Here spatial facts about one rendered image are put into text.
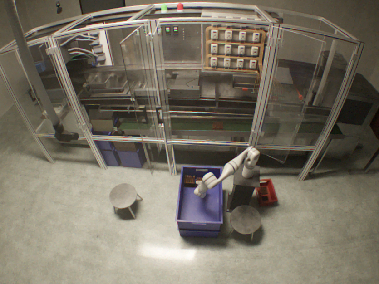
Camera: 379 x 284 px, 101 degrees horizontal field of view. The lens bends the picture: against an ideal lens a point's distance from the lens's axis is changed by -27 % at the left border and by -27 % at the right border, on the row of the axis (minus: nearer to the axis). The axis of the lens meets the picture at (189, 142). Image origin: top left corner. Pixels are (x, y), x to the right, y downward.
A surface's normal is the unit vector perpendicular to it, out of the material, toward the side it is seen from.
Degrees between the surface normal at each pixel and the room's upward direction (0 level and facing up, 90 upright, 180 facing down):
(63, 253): 0
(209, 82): 90
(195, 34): 90
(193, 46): 90
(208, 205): 0
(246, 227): 0
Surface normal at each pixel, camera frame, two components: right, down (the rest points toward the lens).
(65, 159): -0.04, -0.70
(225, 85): -0.10, 0.71
